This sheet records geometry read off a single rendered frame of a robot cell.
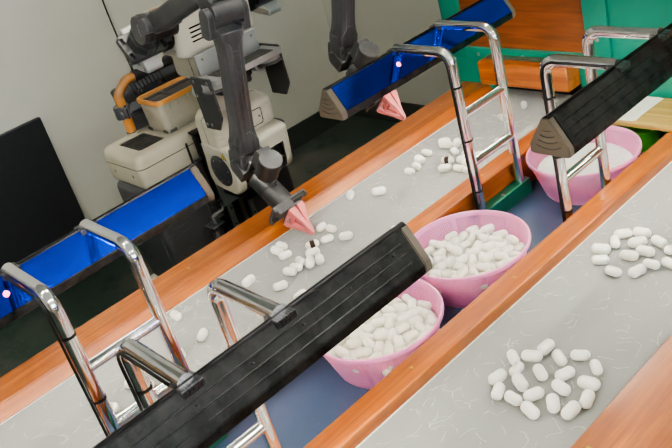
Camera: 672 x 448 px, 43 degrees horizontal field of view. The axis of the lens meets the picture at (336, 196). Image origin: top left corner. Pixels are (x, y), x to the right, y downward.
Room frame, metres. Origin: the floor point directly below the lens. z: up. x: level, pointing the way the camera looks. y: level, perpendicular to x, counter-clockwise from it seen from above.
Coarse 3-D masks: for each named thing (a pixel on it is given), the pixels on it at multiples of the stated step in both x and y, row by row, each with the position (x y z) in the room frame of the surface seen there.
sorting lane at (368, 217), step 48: (528, 96) 2.24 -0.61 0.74; (432, 144) 2.11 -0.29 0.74; (480, 144) 2.02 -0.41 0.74; (432, 192) 1.84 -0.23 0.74; (288, 240) 1.81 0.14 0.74; (336, 240) 1.74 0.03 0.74; (288, 288) 1.59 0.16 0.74; (192, 336) 1.51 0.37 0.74; (240, 336) 1.46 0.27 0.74; (0, 432) 1.37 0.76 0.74; (48, 432) 1.33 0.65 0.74; (96, 432) 1.29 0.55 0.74
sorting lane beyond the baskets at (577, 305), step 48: (624, 240) 1.41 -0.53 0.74; (576, 288) 1.30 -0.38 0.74; (624, 288) 1.26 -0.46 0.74; (480, 336) 1.24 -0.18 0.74; (528, 336) 1.20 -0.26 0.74; (576, 336) 1.17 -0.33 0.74; (624, 336) 1.13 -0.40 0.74; (432, 384) 1.15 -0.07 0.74; (480, 384) 1.12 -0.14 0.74; (576, 384) 1.05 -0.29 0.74; (624, 384) 1.02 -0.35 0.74; (384, 432) 1.07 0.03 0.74; (432, 432) 1.04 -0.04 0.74; (480, 432) 1.01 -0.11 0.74; (528, 432) 0.98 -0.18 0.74; (576, 432) 0.95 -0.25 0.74
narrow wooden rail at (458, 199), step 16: (528, 144) 1.89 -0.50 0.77; (496, 160) 1.86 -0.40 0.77; (480, 176) 1.80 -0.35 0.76; (496, 176) 1.79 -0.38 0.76; (512, 176) 1.82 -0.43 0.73; (528, 176) 1.86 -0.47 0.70; (448, 192) 1.77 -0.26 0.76; (464, 192) 1.74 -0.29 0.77; (496, 192) 1.78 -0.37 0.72; (432, 208) 1.71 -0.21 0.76; (448, 208) 1.69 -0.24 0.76; (464, 208) 1.72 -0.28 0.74; (416, 224) 1.66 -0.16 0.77
